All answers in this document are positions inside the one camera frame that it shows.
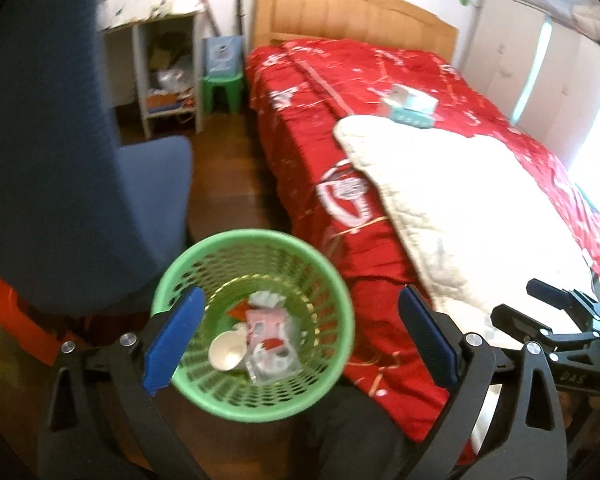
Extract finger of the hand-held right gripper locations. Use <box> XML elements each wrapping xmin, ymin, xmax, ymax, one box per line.
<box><xmin>526</xmin><ymin>280</ymin><xmax>600</xmax><ymax>331</ymax></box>
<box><xmin>490</xmin><ymin>302</ymin><xmax>600</xmax><ymax>356</ymax></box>

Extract white paper cup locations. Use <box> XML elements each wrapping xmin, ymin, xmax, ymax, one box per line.
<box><xmin>208</xmin><ymin>330</ymin><xmax>248</xmax><ymax>372</ymax></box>

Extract paper wrapper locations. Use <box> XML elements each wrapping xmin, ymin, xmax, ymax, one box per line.
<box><xmin>247</xmin><ymin>290</ymin><xmax>286</xmax><ymax>311</ymax></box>

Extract blue fabric office chair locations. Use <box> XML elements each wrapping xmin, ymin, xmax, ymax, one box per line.
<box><xmin>0</xmin><ymin>0</ymin><xmax>195</xmax><ymax>318</ymax></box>

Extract white quilted blanket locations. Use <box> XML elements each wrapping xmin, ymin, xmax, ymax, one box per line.
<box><xmin>333</xmin><ymin>116</ymin><xmax>600</xmax><ymax>341</ymax></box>

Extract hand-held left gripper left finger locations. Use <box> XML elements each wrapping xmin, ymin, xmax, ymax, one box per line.
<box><xmin>37</xmin><ymin>286</ymin><xmax>206</xmax><ymax>480</ymax></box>

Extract white shelf desk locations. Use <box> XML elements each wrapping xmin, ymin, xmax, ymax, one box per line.
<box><xmin>97</xmin><ymin>2</ymin><xmax>206</xmax><ymax>138</ymax></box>

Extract green plastic stool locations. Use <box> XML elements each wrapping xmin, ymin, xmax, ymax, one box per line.
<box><xmin>201</xmin><ymin>72</ymin><xmax>245</xmax><ymax>116</ymax></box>

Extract orange plastic box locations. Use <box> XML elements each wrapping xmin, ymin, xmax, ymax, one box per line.
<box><xmin>0</xmin><ymin>262</ymin><xmax>81</xmax><ymax>366</ymax></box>

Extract blue paper bag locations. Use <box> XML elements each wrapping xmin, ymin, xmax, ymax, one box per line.
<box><xmin>202</xmin><ymin>35</ymin><xmax>245</xmax><ymax>78</ymax></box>

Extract bed with red cover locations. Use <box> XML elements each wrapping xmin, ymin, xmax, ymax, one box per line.
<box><xmin>245</xmin><ymin>40</ymin><xmax>600</xmax><ymax>466</ymax></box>

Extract green plastic mesh basket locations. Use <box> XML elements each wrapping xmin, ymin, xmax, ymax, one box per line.
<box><xmin>150</xmin><ymin>229</ymin><xmax>356</xmax><ymax>423</ymax></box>

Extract teal tissue pack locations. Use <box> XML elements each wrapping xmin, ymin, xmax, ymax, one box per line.
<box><xmin>382</xmin><ymin>85</ymin><xmax>438</xmax><ymax>113</ymax></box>

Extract white wardrobe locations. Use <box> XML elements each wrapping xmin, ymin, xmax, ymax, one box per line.
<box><xmin>462</xmin><ymin>0</ymin><xmax>551</xmax><ymax>121</ymax></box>
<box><xmin>520</xmin><ymin>20</ymin><xmax>600</xmax><ymax>171</ymax></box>

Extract wooden bed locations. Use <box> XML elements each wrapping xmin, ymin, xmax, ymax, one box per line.
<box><xmin>250</xmin><ymin>0</ymin><xmax>460</xmax><ymax>63</ymax></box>

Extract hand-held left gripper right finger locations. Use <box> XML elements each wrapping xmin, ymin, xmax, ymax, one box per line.
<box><xmin>397</xmin><ymin>284</ymin><xmax>568</xmax><ymax>480</ymax></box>

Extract clear plastic tub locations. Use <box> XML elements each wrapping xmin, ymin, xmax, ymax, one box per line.
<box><xmin>245</xmin><ymin>345</ymin><xmax>301</xmax><ymax>386</ymax></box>

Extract person's dark trousers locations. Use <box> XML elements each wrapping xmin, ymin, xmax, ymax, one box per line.
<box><xmin>290</xmin><ymin>390</ymin><xmax>416</xmax><ymax>480</ymax></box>

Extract pink snack wrapper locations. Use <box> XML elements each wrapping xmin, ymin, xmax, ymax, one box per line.
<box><xmin>245</xmin><ymin>308</ymin><xmax>287</xmax><ymax>351</ymax></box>

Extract teal dotted box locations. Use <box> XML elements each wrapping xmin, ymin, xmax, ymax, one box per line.
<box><xmin>390</xmin><ymin>107</ymin><xmax>433</xmax><ymax>128</ymax></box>

